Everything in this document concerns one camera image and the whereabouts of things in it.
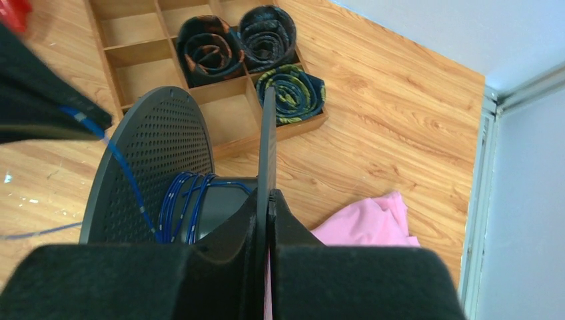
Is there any aluminium frame rail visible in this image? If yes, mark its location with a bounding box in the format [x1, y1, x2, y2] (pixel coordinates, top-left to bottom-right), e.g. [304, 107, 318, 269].
[458, 62, 564, 319]

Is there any rolled green yellow tie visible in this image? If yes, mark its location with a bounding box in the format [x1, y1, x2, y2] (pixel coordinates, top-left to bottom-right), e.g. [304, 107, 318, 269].
[255, 64, 326, 126]

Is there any red plastic bin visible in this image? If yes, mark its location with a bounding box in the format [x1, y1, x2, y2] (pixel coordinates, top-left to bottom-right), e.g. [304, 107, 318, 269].
[1, 0, 33, 33]

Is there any rolled tie brown pattern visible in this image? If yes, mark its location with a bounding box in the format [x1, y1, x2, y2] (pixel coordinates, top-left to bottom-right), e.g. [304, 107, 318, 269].
[175, 15, 245, 88]

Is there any pink cloth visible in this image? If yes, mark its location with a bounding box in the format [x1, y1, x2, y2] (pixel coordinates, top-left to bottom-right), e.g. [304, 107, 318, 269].
[265, 192, 419, 319]

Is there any rolled black tie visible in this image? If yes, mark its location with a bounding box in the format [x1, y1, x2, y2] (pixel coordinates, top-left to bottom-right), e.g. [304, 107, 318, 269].
[238, 5, 297, 73]

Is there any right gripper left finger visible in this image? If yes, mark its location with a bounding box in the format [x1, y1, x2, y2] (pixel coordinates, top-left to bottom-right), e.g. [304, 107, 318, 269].
[1, 193, 258, 319]

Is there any black cable spool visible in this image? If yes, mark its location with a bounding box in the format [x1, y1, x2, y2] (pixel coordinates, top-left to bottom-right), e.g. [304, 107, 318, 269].
[81, 87, 277, 319]

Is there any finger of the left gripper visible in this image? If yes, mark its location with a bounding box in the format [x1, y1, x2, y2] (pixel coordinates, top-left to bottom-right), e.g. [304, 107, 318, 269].
[1, 26, 113, 143]

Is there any blue thin cable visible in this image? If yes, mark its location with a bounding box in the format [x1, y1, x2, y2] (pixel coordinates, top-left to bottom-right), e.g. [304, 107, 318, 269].
[0, 105, 253, 246]

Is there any wooden compartment tray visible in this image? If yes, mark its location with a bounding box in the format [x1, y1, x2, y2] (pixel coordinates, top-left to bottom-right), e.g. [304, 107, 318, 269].
[83, 0, 330, 161]

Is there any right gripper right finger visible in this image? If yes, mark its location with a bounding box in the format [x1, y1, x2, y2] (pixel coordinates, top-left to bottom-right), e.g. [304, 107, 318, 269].
[268, 192, 465, 319]

